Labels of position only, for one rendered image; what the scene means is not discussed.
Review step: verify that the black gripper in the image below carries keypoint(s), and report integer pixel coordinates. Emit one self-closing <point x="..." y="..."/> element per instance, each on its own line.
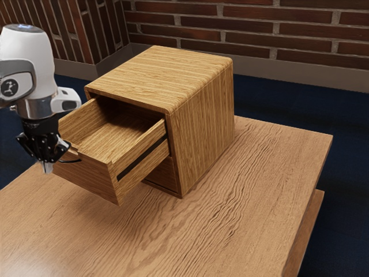
<point x="40" y="125"/>

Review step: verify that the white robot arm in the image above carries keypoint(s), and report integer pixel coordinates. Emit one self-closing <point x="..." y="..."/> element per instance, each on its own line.
<point x="27" y="54"/>

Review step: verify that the open wooden drawer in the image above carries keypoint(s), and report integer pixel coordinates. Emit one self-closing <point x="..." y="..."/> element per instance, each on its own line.
<point x="109" y="144"/>

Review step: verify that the wooden drawer cabinet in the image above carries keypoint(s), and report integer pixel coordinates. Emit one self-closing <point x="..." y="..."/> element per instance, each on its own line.
<point x="184" y="95"/>

